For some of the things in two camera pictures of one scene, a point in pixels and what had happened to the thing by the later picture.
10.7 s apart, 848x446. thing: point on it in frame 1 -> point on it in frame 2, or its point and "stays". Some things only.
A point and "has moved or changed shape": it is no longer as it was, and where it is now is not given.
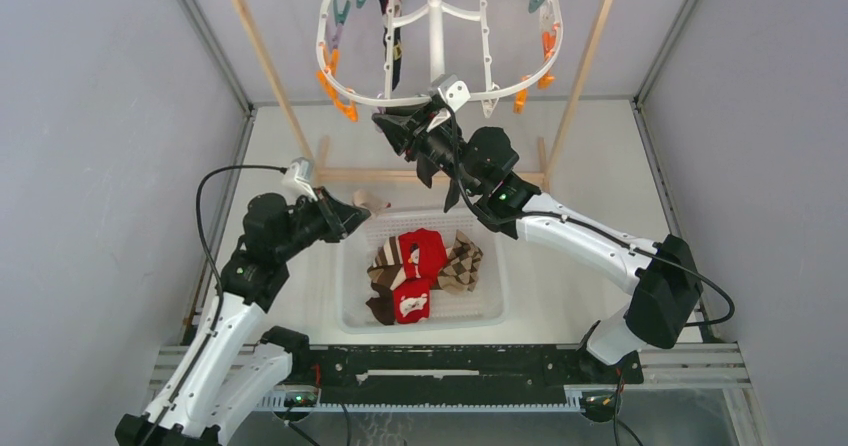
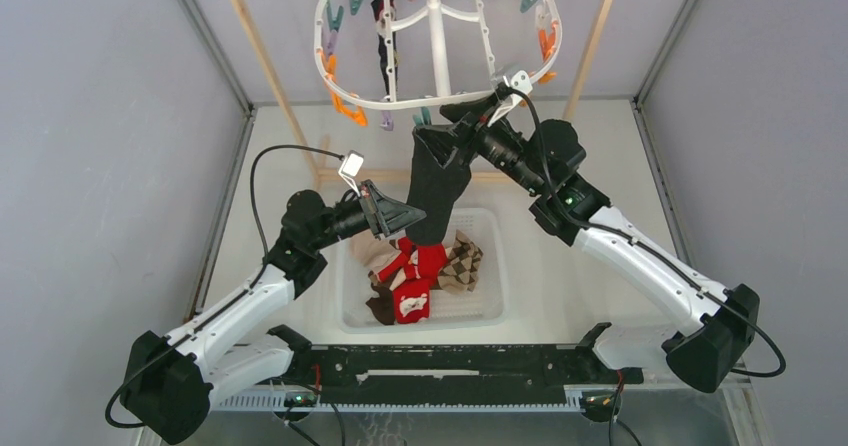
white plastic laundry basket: [485, 310] stays
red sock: [411, 300] stays
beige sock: [363, 200] has moved or changed shape
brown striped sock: [382, 306] stays
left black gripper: [343, 218] -> [384, 216]
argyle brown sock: [460, 273] stays
